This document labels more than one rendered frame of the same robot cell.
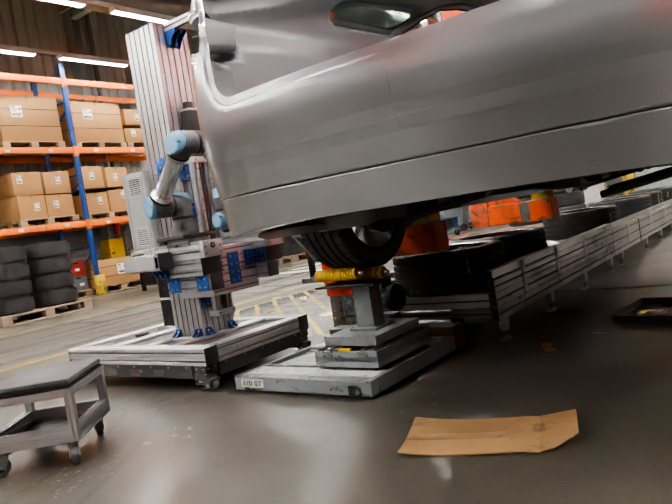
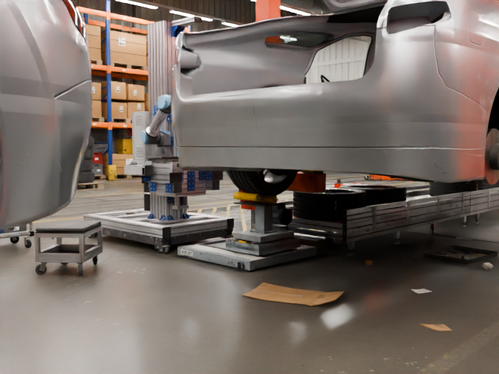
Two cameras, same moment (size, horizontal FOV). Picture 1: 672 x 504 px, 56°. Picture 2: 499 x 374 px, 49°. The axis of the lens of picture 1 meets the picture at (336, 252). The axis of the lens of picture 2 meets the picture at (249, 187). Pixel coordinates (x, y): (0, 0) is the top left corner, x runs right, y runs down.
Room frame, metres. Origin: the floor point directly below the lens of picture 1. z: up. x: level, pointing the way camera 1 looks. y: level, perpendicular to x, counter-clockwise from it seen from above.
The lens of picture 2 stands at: (-1.26, -0.51, 0.91)
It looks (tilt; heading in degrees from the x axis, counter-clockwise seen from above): 4 degrees down; 7
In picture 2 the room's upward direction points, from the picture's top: straight up
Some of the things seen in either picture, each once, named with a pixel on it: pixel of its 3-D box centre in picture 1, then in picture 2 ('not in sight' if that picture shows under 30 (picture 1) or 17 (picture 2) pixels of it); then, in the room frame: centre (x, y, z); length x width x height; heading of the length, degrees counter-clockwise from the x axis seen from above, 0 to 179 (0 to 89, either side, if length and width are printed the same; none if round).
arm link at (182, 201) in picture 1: (179, 204); (162, 136); (3.46, 0.80, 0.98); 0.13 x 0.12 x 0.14; 136
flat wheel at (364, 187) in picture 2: (496, 251); (372, 197); (4.36, -1.09, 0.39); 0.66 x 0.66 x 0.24
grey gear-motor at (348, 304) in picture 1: (381, 309); (275, 222); (3.44, -0.19, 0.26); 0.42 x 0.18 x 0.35; 53
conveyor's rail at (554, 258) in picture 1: (564, 257); (416, 210); (4.26, -1.51, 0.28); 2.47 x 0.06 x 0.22; 143
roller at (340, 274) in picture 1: (337, 274); (246, 196); (3.06, 0.01, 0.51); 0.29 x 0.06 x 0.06; 53
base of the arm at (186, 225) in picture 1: (184, 225); (163, 151); (3.47, 0.79, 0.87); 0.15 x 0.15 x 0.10
